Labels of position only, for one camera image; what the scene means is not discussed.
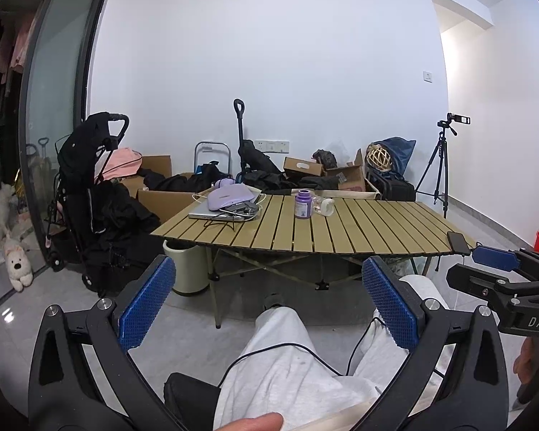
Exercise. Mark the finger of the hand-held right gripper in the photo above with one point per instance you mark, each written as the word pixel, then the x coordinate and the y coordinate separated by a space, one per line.
pixel 494 258
pixel 474 280

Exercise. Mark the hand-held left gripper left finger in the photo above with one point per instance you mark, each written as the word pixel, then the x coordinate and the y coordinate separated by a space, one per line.
pixel 147 305

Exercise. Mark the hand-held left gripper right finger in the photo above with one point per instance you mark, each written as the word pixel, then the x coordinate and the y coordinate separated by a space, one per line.
pixel 390 306

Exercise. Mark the person's right hand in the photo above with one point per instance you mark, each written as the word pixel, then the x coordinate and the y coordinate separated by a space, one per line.
pixel 526 361

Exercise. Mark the person's left hand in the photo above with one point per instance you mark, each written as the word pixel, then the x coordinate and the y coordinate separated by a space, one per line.
pixel 251 424

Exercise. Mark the black phone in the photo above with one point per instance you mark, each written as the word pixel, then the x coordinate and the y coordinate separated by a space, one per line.
pixel 459 241

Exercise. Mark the person's right leg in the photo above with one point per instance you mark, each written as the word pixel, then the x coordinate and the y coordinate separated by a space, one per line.
pixel 386 354

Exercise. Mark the person's leg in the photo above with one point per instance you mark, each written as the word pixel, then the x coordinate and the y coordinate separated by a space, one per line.
pixel 386 354
pixel 292 377

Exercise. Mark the white trash bin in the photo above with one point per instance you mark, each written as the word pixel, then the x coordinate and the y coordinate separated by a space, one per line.
pixel 186 269

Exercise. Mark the slatted folding table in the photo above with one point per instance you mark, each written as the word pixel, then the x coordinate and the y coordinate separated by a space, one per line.
pixel 368 229

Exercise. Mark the black seat cushion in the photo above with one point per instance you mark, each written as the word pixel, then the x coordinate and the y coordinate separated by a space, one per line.
pixel 188 397

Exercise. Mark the large open cardboard box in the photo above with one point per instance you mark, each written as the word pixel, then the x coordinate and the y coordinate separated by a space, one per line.
pixel 166 204

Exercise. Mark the black tripod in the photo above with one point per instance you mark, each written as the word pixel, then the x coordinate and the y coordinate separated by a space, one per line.
pixel 441 161

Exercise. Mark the silver laptop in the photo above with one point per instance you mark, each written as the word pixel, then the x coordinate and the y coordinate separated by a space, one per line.
pixel 211 214

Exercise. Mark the black shoe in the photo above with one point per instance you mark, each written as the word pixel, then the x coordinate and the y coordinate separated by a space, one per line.
pixel 274 301

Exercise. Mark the black bag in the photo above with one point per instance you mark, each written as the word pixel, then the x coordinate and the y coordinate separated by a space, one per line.
pixel 397 188

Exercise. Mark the clear small jar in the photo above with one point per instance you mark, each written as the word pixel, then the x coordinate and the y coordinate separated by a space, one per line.
pixel 325 207

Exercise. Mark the person's left leg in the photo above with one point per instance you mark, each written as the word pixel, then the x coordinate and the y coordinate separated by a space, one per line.
pixel 292 377

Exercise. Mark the black clothes pile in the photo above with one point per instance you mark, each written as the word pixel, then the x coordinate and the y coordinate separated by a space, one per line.
pixel 184 182

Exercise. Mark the purple bottle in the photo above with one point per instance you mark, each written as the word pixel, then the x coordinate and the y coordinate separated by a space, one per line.
pixel 303 205

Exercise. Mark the torn open cardboard box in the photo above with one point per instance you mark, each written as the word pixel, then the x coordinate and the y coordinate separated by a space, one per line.
pixel 348 179

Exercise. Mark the purple pouch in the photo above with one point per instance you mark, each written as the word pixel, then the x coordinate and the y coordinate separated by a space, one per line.
pixel 230 197

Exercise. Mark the white plush dog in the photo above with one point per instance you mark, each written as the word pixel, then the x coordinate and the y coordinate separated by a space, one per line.
pixel 17 265

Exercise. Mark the black stroller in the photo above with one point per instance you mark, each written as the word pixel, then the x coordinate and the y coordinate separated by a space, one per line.
pixel 83 179

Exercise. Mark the small purple case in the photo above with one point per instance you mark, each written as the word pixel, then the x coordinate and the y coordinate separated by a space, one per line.
pixel 224 183

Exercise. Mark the pink cloth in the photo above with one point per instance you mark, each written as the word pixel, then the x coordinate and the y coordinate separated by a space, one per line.
pixel 122 161

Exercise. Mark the rattan helmet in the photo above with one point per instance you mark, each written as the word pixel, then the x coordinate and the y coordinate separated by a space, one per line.
pixel 379 157

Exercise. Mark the dark fuzzy bundle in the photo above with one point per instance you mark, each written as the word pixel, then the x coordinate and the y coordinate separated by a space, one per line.
pixel 325 158

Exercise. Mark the folding step stool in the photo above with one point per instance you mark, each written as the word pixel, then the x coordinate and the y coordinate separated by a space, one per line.
pixel 212 155

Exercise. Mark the flat cardboard box with slot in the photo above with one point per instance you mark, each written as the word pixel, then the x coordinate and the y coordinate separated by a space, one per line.
pixel 302 167

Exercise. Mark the white fluffy dog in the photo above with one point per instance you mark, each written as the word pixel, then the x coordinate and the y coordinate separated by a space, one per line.
pixel 0 211

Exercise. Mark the black folded wagon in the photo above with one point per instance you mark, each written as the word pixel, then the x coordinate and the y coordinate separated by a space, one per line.
pixel 256 161

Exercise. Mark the sliding glass door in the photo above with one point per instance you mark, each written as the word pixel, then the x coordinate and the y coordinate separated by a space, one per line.
pixel 56 90

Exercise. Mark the hanging pink clothes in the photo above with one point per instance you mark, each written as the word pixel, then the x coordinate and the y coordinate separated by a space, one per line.
pixel 13 49

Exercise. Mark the wall light switch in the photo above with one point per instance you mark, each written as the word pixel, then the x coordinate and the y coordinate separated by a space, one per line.
pixel 427 76

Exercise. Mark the wall socket strip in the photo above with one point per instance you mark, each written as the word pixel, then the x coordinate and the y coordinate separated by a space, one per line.
pixel 271 146

